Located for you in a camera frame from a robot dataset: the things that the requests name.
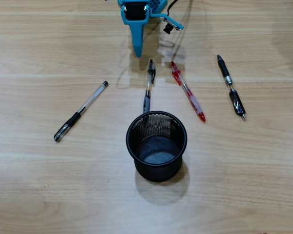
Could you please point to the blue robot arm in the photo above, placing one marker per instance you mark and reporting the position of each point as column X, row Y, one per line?
column 157, row 5

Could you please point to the grey grip retractable pen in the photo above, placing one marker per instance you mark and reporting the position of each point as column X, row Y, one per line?
column 150, row 73

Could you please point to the black mesh pen holder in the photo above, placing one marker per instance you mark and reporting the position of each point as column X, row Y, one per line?
column 158, row 170

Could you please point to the clear stick pen black grip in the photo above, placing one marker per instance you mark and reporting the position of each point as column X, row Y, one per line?
column 74, row 118

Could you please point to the black retractable pen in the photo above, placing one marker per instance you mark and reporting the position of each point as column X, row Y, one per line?
column 225, row 73

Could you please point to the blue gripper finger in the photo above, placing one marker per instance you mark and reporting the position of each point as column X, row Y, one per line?
column 138, row 39

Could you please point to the red retractable pen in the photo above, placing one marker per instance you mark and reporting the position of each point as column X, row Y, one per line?
column 193, row 100

